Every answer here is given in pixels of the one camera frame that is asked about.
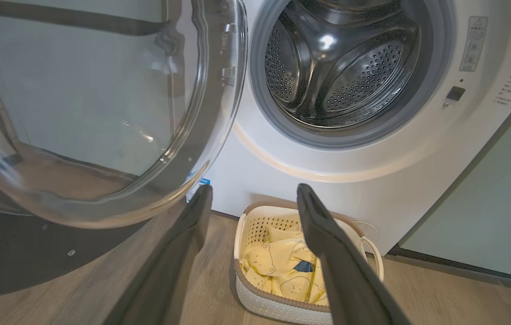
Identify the pale green cabinet door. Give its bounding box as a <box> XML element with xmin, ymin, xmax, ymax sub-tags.
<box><xmin>400</xmin><ymin>86</ymin><xmax>511</xmax><ymax>283</ymax></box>

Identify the black door latch socket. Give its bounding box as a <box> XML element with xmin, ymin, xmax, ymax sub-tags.
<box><xmin>444</xmin><ymin>86</ymin><xmax>466</xmax><ymax>107</ymax></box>

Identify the blue energy label sticker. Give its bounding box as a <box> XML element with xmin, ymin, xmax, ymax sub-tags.
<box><xmin>186</xmin><ymin>177</ymin><xmax>211</xmax><ymax>203</ymax></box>

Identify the printed text instruction sticker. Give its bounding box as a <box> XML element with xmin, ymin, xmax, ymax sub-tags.
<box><xmin>495</xmin><ymin>74</ymin><xmax>511</xmax><ymax>107</ymax></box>

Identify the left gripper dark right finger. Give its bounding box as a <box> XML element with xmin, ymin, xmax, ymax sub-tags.
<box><xmin>297</xmin><ymin>183</ymin><xmax>412</xmax><ymax>325</ymax></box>

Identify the grey warning sticker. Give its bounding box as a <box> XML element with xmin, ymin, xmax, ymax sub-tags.
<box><xmin>460</xmin><ymin>17</ymin><xmax>488</xmax><ymax>72</ymax></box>

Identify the pale yellow baby garment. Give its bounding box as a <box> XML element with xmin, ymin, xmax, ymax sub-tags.
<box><xmin>240</xmin><ymin>226</ymin><xmax>328</xmax><ymax>306</ymax></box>

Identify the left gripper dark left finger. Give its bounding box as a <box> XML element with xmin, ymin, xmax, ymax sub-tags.
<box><xmin>104</xmin><ymin>184</ymin><xmax>214</xmax><ymax>325</ymax></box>

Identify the white front-load washing machine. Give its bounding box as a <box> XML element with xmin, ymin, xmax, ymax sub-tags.
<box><xmin>186</xmin><ymin>0</ymin><xmax>511</xmax><ymax>255</ymax></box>

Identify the black-rimmed glass washer door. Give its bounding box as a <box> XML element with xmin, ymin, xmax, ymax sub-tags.
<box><xmin>0</xmin><ymin>0</ymin><xmax>249</xmax><ymax>301</ymax></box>

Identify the cream perforated laundry basket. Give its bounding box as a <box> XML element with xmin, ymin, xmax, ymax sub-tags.
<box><xmin>233</xmin><ymin>201</ymin><xmax>385</xmax><ymax>325</ymax></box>

